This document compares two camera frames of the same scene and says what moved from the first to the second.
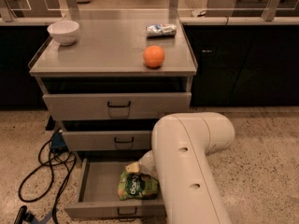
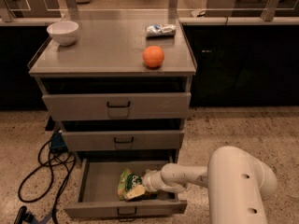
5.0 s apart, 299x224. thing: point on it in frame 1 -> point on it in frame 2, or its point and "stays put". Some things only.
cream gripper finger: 133,167 -> 135,191
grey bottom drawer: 98,193 stays put
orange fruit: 153,55 stays put
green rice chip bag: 135,185 stays put
